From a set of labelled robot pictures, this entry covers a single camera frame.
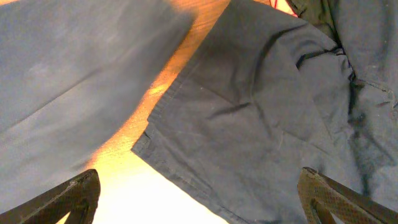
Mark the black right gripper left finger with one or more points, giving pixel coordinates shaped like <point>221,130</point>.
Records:
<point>76,198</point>

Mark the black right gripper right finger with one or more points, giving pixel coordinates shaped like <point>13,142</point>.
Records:
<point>323,199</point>

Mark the navy blue shorts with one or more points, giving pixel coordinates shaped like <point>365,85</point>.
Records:
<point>265,95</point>

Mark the red garment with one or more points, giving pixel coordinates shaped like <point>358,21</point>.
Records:
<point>283,6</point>

